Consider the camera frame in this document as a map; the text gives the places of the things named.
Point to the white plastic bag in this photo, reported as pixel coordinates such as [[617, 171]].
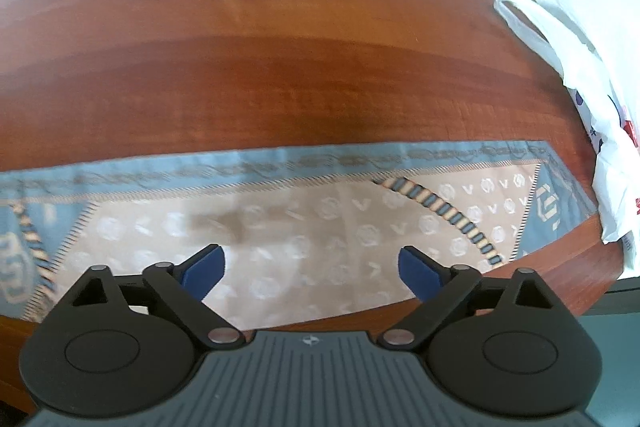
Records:
[[595, 72]]

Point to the patterned tan and blue scarf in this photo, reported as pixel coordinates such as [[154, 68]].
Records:
[[325, 207]]

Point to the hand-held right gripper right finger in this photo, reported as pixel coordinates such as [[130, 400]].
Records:
[[417, 272]]

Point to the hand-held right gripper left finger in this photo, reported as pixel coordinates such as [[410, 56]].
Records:
[[205, 269]]

